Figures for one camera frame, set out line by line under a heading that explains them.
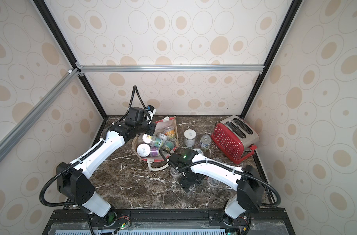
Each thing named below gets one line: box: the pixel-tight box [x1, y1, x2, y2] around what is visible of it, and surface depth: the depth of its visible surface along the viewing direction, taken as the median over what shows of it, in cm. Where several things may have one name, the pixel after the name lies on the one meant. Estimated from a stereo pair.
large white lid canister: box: [183, 129, 197, 148], surface depth 99 cm
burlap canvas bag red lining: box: [132, 116, 179, 171], surface depth 91 cm
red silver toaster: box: [210, 115, 260, 165], surface depth 89 cm
